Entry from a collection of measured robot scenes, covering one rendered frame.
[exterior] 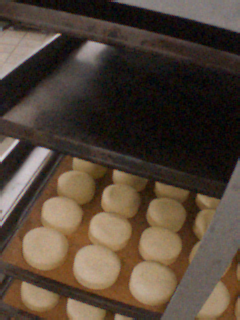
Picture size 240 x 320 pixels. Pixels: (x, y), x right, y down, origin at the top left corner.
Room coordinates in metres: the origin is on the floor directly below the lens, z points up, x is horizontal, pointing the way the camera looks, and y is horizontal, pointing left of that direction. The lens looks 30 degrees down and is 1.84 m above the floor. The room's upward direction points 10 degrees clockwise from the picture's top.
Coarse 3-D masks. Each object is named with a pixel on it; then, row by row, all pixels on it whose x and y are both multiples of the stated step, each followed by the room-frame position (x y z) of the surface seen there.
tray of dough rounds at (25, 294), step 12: (12, 288) 0.28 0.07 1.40; (24, 288) 0.27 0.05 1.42; (36, 288) 0.27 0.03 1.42; (0, 300) 0.25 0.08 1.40; (12, 300) 0.26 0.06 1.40; (24, 300) 0.26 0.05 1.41; (36, 300) 0.25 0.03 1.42; (48, 300) 0.26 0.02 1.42; (60, 300) 0.27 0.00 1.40; (72, 300) 0.26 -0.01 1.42; (0, 312) 0.24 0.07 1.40; (12, 312) 0.24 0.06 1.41; (24, 312) 0.24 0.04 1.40; (36, 312) 0.25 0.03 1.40; (48, 312) 0.25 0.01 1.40; (60, 312) 0.25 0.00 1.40; (72, 312) 0.25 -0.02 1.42; (84, 312) 0.25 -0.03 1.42; (96, 312) 0.25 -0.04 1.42; (108, 312) 0.27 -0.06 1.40
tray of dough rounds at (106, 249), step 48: (48, 192) 0.38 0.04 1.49; (96, 192) 0.39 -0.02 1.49; (144, 192) 0.41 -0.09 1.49; (192, 192) 0.42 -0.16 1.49; (48, 240) 0.28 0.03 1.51; (96, 240) 0.30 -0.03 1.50; (144, 240) 0.30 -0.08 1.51; (192, 240) 0.33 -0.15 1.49; (48, 288) 0.23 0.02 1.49; (96, 288) 0.24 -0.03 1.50; (144, 288) 0.23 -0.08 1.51
